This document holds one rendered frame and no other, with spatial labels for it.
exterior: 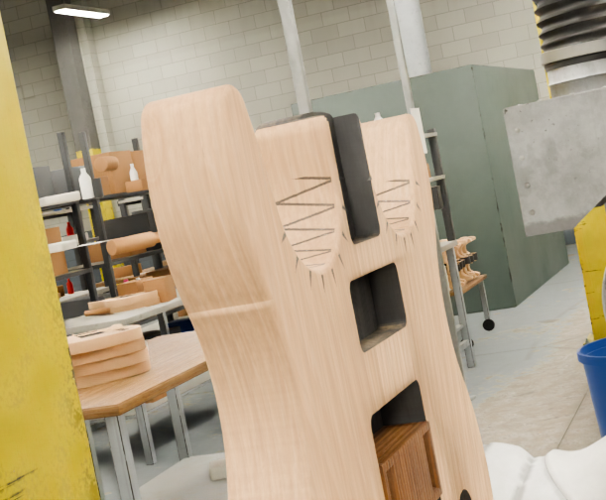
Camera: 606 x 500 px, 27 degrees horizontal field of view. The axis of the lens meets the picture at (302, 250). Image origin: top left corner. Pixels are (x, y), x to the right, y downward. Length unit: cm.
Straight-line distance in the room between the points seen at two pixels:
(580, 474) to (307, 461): 50
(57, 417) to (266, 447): 121
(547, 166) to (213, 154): 84
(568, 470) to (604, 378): 332
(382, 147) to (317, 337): 25
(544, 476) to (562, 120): 45
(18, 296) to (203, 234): 119
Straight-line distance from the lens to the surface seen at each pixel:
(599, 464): 106
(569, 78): 152
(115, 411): 414
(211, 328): 59
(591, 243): 890
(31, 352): 175
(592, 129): 136
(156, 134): 58
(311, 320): 61
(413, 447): 73
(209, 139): 56
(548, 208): 137
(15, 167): 180
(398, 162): 83
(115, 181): 1030
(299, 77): 469
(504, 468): 107
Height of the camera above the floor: 149
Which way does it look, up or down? 3 degrees down
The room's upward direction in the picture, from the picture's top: 11 degrees counter-clockwise
